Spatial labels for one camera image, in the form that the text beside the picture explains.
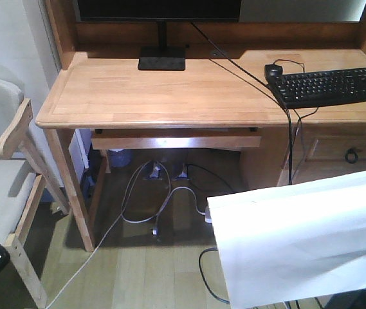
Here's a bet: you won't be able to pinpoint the black cable on floor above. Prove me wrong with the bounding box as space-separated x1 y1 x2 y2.
198 247 230 305

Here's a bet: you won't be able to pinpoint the black computer mouse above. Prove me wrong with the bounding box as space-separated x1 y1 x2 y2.
264 64 283 82

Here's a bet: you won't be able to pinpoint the black drawer ring handle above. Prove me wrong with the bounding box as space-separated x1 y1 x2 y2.
344 147 360 164

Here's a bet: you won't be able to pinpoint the wooden computer desk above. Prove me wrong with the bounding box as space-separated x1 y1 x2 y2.
36 1 366 252

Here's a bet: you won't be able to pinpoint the blue waste bin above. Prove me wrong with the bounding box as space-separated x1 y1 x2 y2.
108 149 132 168

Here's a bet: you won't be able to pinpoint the black keyboard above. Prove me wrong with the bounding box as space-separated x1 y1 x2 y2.
268 68 366 109

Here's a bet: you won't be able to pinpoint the white paper sheets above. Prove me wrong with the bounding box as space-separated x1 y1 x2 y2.
208 171 366 308

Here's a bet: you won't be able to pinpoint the black monitor cable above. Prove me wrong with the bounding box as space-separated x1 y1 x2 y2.
190 21 295 186

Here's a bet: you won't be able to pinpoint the black computer monitor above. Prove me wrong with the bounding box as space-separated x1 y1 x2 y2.
77 1 241 71

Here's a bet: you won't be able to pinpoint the thin black mouse cable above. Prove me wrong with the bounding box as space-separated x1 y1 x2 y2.
272 59 320 181

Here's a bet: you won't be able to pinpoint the wooden armchair with cushion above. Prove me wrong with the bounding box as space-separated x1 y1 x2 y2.
0 79 69 308

